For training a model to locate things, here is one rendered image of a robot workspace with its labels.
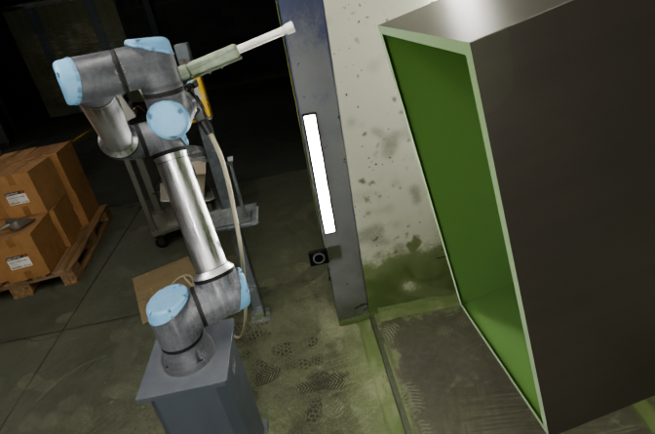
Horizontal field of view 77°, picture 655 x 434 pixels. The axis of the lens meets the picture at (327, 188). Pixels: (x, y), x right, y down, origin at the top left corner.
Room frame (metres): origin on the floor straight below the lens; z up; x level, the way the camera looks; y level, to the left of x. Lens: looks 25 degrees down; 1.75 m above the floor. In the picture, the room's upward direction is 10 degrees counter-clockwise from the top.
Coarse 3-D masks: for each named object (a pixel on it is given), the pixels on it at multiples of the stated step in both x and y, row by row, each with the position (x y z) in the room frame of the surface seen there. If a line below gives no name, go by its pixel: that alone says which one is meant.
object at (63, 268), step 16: (96, 224) 3.53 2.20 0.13; (80, 240) 3.23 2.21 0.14; (96, 240) 3.40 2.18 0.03; (64, 256) 2.97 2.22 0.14; (80, 256) 3.15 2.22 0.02; (64, 272) 2.77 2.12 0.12; (80, 272) 2.87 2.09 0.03; (0, 288) 2.69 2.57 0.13; (16, 288) 2.71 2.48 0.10; (32, 288) 2.74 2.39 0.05
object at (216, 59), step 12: (288, 24) 1.28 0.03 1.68; (264, 36) 1.27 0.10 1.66; (276, 36) 1.28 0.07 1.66; (228, 48) 1.25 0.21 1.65; (240, 48) 1.27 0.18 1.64; (192, 60) 1.27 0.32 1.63; (204, 60) 1.25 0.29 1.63; (216, 60) 1.25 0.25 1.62; (228, 60) 1.25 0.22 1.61; (180, 72) 1.24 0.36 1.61; (192, 72) 1.24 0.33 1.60; (204, 72) 1.25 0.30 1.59; (204, 120) 1.25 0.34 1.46; (204, 132) 1.26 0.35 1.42
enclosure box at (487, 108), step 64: (448, 0) 1.25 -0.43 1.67; (512, 0) 0.92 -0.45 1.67; (576, 0) 0.74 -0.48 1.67; (640, 0) 0.75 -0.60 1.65; (448, 64) 1.34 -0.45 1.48; (512, 64) 0.73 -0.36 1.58; (576, 64) 0.75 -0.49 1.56; (640, 64) 0.76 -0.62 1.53; (448, 128) 1.34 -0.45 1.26; (512, 128) 0.74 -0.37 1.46; (576, 128) 0.75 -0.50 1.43; (640, 128) 0.76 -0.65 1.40; (448, 192) 1.34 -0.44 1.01; (512, 192) 0.74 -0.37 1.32; (576, 192) 0.75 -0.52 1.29; (640, 192) 0.76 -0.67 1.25; (448, 256) 1.34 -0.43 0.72; (512, 256) 0.74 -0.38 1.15; (576, 256) 0.75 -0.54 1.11; (640, 256) 0.76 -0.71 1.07; (512, 320) 1.19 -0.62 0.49; (576, 320) 0.75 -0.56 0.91; (640, 320) 0.77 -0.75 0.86; (576, 384) 0.76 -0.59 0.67; (640, 384) 0.77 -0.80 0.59
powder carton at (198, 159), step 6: (192, 150) 3.60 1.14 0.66; (198, 150) 3.61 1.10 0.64; (204, 150) 3.50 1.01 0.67; (192, 156) 3.54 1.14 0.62; (198, 156) 3.52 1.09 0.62; (204, 156) 3.27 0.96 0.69; (192, 162) 3.21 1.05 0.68; (198, 162) 3.23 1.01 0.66; (204, 162) 3.24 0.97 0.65; (198, 168) 3.20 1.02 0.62; (204, 168) 3.21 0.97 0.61; (198, 174) 3.18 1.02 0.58; (204, 174) 3.19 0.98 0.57; (198, 180) 3.23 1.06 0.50; (204, 180) 3.25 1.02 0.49; (204, 186) 3.24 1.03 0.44; (204, 192) 3.24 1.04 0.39; (168, 198) 3.15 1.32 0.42; (204, 198) 3.24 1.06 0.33
